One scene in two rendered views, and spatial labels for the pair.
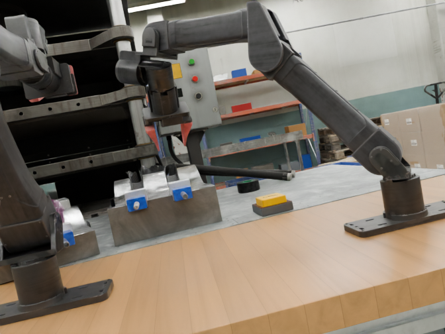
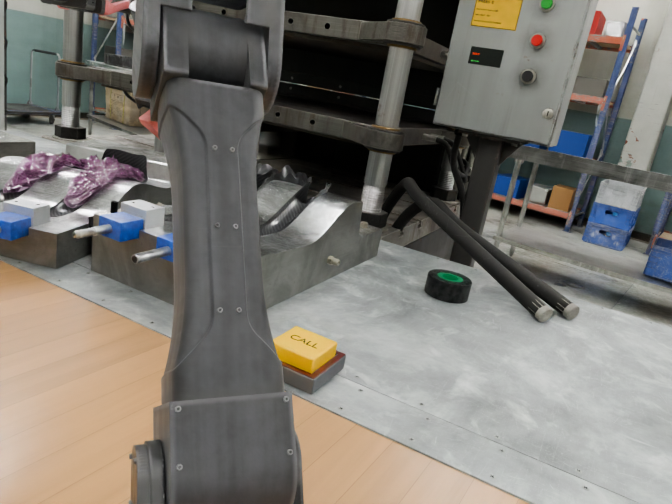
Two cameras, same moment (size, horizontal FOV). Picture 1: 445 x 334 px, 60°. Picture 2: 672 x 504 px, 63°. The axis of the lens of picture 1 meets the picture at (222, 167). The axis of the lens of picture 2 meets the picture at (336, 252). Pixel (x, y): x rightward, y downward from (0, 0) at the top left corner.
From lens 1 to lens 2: 0.67 m
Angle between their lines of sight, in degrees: 37
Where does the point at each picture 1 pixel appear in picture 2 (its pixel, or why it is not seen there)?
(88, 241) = (45, 245)
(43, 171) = not seen: hidden behind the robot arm
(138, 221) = (122, 253)
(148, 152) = (379, 144)
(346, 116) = (179, 311)
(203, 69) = (564, 25)
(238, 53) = not seen: outside the picture
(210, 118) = (531, 128)
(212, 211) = not seen: hidden behind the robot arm
